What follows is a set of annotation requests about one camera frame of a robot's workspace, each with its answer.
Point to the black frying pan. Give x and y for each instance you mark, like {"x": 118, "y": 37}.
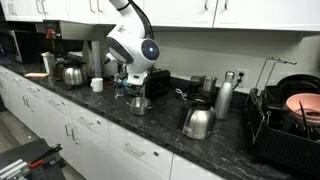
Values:
{"x": 300, "y": 83}

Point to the aluminium extrusion bars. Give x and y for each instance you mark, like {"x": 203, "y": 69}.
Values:
{"x": 11, "y": 170}

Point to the clear drinking glass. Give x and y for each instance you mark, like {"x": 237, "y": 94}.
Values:
{"x": 119, "y": 89}

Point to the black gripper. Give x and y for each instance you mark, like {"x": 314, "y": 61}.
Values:
{"x": 137, "y": 89}

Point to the steel carafe with black lid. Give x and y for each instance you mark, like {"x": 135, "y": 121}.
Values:
{"x": 73, "y": 75}

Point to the black dish rack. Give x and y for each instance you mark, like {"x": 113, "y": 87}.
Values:
{"x": 283, "y": 143}

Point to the squat steel carafe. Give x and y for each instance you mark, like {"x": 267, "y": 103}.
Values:
{"x": 200, "y": 121}

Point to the small silver pot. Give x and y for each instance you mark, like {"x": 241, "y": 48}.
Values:
{"x": 140, "y": 106}

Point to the black equipment cart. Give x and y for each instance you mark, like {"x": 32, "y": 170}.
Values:
{"x": 23, "y": 163}

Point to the white wall cabinets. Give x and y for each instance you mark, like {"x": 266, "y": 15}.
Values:
{"x": 233, "y": 13}

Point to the white base cabinet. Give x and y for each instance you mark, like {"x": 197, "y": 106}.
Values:
{"x": 100, "y": 140}

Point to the silver water bottle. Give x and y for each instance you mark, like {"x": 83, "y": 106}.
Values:
{"x": 224, "y": 96}

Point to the clear plastic jar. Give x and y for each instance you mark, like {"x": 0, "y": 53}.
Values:
{"x": 48, "y": 62}

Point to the black steel coffee grinder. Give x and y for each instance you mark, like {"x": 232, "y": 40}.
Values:
{"x": 205, "y": 85}

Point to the pink bowl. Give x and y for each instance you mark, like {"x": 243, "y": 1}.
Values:
{"x": 305, "y": 106}

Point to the blue ceramic cup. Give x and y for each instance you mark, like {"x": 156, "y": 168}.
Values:
{"x": 125, "y": 83}

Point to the wall power outlet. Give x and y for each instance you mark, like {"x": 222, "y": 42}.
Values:
{"x": 242, "y": 77}

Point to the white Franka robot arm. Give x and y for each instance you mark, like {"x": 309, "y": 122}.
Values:
{"x": 133, "y": 43}

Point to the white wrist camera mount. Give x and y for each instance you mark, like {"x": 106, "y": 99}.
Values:
{"x": 136, "y": 78}

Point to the black commercial coffee machine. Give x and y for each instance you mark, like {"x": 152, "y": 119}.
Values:
{"x": 83, "y": 33}

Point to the black orange bar clamp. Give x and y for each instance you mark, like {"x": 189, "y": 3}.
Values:
{"x": 45, "y": 156}

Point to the white mug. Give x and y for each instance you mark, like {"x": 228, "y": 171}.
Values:
{"x": 97, "y": 85}

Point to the black microwave oven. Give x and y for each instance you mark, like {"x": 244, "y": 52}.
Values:
{"x": 11, "y": 45}

